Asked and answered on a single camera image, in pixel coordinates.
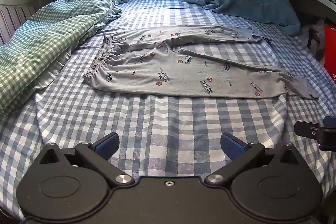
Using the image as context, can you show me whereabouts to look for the striped headboard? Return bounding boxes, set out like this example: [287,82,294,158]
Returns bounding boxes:
[0,5,44,46]

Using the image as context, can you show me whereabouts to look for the green checked duvet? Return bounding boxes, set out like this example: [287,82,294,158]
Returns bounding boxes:
[0,0,129,117]

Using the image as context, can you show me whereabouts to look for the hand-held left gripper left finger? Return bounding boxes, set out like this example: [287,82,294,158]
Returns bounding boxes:
[39,132,135,187]

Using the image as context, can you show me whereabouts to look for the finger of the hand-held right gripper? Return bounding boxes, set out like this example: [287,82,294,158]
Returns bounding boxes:
[294,116,336,151]

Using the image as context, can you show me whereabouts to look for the blue crumpled blanket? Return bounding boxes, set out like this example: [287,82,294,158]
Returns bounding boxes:
[181,0,302,36]

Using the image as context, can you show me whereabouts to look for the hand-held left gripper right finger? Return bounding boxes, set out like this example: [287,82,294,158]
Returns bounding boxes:
[204,132,300,187]

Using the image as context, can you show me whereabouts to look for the grey printed pants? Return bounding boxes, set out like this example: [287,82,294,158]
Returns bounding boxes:
[83,25,320,99]

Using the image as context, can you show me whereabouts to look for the blue checked bed sheet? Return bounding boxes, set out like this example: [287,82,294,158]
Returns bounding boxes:
[0,0,336,219]

